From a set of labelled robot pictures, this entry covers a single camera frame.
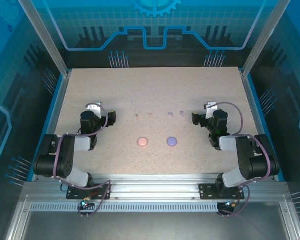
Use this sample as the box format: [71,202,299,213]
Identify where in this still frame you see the right aluminium frame post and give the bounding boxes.
[240,0,293,79]

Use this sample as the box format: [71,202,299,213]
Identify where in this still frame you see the connector board with led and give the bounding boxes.
[80,197,95,211]
[223,199,241,210]

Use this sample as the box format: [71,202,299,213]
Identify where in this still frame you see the aluminium frame post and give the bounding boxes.
[240,0,293,79]
[16,0,73,79]

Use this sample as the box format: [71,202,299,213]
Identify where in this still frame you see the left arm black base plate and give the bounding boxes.
[65,183,113,201]

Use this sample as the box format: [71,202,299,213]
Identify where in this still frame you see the right aluminium side rail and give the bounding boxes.
[241,71,278,181]

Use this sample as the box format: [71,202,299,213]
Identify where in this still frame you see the right blue table border strip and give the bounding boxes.
[246,75,286,183]

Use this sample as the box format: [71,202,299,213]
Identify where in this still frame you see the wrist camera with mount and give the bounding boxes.
[85,100,103,119]
[203,100,220,120]

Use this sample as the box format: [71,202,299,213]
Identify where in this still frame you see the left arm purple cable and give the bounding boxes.
[53,102,113,219]

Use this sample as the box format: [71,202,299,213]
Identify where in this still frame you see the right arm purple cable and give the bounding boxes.
[206,101,271,219]

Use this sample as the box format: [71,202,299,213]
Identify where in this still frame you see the left blue table border strip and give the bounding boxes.
[26,74,66,182]

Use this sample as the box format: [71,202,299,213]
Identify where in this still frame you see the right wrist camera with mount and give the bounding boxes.
[203,100,220,120]

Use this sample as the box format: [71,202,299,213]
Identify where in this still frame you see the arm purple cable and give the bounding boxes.
[206,101,271,219]
[53,102,113,219]

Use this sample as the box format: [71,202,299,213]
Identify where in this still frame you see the left aluminium side rail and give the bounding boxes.
[32,71,71,181]

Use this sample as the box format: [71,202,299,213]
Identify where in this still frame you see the pink earbud charging case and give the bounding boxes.
[137,136,149,148]

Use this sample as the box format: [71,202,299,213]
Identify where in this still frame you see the aluminium side rail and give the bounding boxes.
[241,71,278,181]
[32,71,71,181]

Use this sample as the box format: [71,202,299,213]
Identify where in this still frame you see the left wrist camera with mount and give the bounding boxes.
[85,100,103,119]

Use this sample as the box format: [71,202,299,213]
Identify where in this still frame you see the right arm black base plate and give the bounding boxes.
[198,183,246,201]

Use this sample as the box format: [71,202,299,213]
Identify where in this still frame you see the blue table border strip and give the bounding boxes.
[246,75,286,183]
[26,74,66,182]

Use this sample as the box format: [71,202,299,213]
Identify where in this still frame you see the right connector board with LED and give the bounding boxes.
[223,199,241,210]

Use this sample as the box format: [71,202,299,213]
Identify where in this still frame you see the slotted grey cable tray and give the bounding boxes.
[29,202,226,214]

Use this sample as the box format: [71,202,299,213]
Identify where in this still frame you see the grey metal sheet panel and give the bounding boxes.
[22,211,285,240]

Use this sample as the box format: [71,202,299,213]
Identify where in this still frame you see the left connector board with LED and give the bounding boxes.
[80,197,95,211]

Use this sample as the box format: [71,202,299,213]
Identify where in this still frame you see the left aluminium frame post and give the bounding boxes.
[16,0,73,79]

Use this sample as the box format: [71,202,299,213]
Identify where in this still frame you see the aluminium mounting rail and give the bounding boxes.
[22,173,291,201]

